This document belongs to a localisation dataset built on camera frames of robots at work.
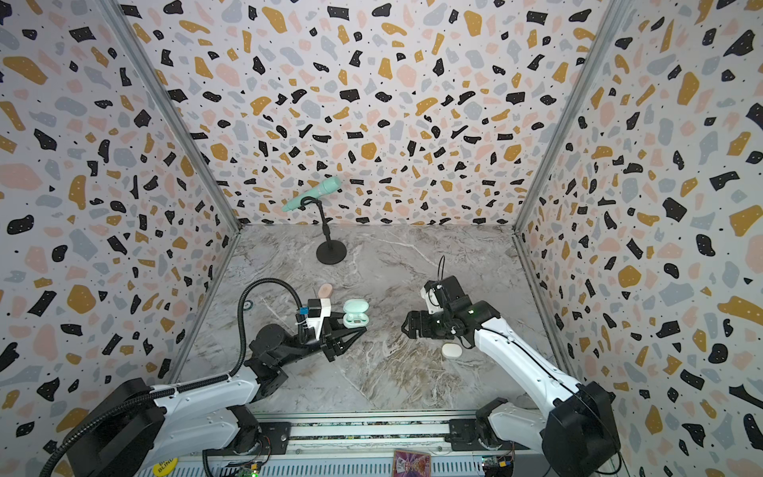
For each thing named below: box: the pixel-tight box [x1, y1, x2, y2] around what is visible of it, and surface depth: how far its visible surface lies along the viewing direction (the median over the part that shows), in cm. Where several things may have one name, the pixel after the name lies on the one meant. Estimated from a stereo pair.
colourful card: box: [392, 450, 433, 477], surface depth 71 cm
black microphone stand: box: [300, 195, 348, 266], surface depth 115 cm
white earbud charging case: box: [441, 342, 463, 359], surface depth 89 cm
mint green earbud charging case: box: [342, 298, 370, 329], surface depth 69 cm
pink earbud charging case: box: [317, 283, 333, 300], surface depth 102 cm
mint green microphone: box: [281, 175, 342, 212], surface depth 90 cm
